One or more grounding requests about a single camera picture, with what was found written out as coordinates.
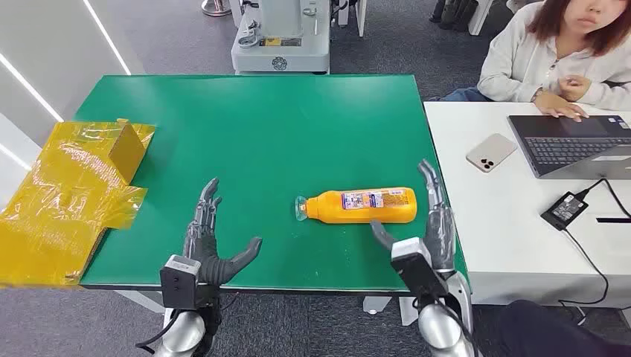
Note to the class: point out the orange plastic bottle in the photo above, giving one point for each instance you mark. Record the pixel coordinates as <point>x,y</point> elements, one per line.
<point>365,207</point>

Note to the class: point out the dark grey laptop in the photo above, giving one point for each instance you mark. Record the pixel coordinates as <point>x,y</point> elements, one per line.
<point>572,145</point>

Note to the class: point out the white table foot bracket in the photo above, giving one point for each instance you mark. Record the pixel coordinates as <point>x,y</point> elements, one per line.
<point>377,304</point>

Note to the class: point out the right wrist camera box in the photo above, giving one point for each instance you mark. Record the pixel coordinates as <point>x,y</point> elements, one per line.
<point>416,268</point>

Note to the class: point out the white panel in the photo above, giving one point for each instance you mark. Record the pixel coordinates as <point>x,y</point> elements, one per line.
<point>361,15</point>

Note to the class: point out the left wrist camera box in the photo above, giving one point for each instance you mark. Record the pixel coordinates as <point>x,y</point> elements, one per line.
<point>180,283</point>

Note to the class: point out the person's left hand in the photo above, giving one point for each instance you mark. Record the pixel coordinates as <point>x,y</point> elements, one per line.
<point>574,87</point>

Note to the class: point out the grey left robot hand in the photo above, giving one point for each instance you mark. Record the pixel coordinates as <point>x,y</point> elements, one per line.
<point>204,246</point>

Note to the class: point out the yellow taped cardboard box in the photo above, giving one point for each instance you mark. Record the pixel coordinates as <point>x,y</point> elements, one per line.
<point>64,197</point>

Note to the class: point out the white table beam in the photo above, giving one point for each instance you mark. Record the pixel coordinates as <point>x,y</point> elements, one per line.
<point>143,301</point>

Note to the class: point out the person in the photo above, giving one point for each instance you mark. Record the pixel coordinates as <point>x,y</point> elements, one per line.
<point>532,54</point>

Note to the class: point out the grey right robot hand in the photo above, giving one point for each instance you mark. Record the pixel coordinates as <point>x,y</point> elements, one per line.
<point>439,231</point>

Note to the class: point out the black seat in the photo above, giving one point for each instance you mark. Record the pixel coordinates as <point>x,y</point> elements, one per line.
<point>557,332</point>

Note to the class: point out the white machine base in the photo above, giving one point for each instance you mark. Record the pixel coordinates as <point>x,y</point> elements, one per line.
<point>281,47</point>

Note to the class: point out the green table mat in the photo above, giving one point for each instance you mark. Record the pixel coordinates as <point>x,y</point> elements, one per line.
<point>276,138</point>

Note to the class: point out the beige smartphone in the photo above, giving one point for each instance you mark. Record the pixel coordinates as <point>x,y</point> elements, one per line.
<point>491,152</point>

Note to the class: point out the chrome round stand base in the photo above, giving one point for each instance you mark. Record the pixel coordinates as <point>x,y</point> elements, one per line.
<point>216,7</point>

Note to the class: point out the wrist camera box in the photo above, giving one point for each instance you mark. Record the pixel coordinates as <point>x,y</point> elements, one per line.
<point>180,283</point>
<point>416,268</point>

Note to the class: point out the white furniture leg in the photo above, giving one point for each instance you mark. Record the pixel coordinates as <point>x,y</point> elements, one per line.
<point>479,17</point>

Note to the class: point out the person's right hand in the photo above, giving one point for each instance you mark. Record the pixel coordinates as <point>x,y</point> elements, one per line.
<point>559,106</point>

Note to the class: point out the black power adapter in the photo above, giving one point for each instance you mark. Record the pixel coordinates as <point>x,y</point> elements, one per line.
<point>564,211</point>

